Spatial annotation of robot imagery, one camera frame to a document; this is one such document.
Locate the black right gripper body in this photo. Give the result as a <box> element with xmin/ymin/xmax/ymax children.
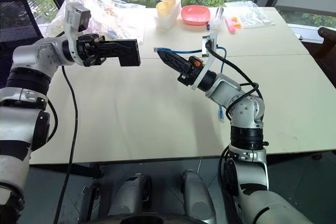
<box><xmin>177</xmin><ymin>56</ymin><xmax>205</xmax><ymax>87</ymax></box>

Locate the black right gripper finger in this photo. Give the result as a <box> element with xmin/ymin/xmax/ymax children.
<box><xmin>156</xmin><ymin>50</ymin><xmax>191</xmax><ymax>69</ymax></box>
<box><xmin>158</xmin><ymin>54</ymin><xmax>189</xmax><ymax>74</ymax></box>

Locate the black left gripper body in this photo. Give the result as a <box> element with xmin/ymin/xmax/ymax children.
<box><xmin>75</xmin><ymin>33</ymin><xmax>106</xmax><ymax>68</ymax></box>

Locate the blue Ethernet cable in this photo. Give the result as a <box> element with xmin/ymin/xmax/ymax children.
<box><xmin>153</xmin><ymin>46</ymin><xmax>227</xmax><ymax>123</ymax></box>

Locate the white cup holder box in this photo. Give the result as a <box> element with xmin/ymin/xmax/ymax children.
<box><xmin>154</xmin><ymin>0</ymin><xmax>183</xmax><ymax>29</ymax></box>

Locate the clear crumpled plastic bag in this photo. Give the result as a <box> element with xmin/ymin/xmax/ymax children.
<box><xmin>46</xmin><ymin>0</ymin><xmax>145</xmax><ymax>47</ymax></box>

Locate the pink plastic bowl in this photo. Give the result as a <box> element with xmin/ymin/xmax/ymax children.
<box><xmin>181</xmin><ymin>5</ymin><xmax>211</xmax><ymax>26</ymax></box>

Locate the clear plastic tube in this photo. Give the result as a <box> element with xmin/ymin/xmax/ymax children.
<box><xmin>206</xmin><ymin>6</ymin><xmax>225</xmax><ymax>31</ymax></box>

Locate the pink and orange toy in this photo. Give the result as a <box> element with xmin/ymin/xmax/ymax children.
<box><xmin>225</xmin><ymin>17</ymin><xmax>242</xmax><ymax>34</ymax></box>

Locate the black mesh chair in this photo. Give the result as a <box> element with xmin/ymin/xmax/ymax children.
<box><xmin>0</xmin><ymin>0</ymin><xmax>44</xmax><ymax>44</ymax></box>

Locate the flat clear plastic bag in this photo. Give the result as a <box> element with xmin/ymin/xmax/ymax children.
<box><xmin>223</xmin><ymin>0</ymin><xmax>276</xmax><ymax>29</ymax></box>

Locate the silver robot right leg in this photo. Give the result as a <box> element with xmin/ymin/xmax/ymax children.
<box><xmin>180</xmin><ymin>169</ymin><xmax>218</xmax><ymax>224</ymax></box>

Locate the silver robot leg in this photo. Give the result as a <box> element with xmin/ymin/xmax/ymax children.
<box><xmin>108</xmin><ymin>173</ymin><xmax>153</xmax><ymax>217</ymax></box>
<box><xmin>180</xmin><ymin>169</ymin><xmax>218</xmax><ymax>224</ymax></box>

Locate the silver robot left leg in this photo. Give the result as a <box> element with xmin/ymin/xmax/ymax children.
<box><xmin>108</xmin><ymin>173</ymin><xmax>153</xmax><ymax>217</ymax></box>

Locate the dark brown chair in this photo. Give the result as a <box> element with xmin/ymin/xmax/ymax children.
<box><xmin>313</xmin><ymin>26</ymin><xmax>336</xmax><ymax>60</ymax></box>

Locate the dark rounded robot waist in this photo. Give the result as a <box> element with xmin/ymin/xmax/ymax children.
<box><xmin>98</xmin><ymin>212</ymin><xmax>211</xmax><ymax>224</ymax></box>

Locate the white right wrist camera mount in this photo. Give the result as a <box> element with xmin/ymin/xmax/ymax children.
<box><xmin>191</xmin><ymin>31</ymin><xmax>219</xmax><ymax>91</ymax></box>

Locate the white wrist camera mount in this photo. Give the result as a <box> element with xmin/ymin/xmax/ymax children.
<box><xmin>191</xmin><ymin>31</ymin><xmax>219</xmax><ymax>91</ymax></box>
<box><xmin>64</xmin><ymin>1</ymin><xmax>91</xmax><ymax>62</ymax></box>

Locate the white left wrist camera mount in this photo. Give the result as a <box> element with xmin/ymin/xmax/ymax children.
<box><xmin>64</xmin><ymin>1</ymin><xmax>91</xmax><ymax>62</ymax></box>

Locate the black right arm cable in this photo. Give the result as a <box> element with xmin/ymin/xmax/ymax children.
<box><xmin>205</xmin><ymin>39</ymin><xmax>264</xmax><ymax>224</ymax></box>

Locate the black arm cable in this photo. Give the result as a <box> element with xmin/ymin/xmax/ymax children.
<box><xmin>46</xmin><ymin>65</ymin><xmax>79</xmax><ymax>224</ymax></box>
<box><xmin>205</xmin><ymin>39</ymin><xmax>264</xmax><ymax>224</ymax></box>

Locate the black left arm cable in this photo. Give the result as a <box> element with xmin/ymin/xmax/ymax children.
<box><xmin>46</xmin><ymin>65</ymin><xmax>79</xmax><ymax>224</ymax></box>

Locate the black table leg bracket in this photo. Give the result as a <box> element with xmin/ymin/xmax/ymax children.
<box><xmin>78</xmin><ymin>184</ymin><xmax>101</xmax><ymax>222</ymax></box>

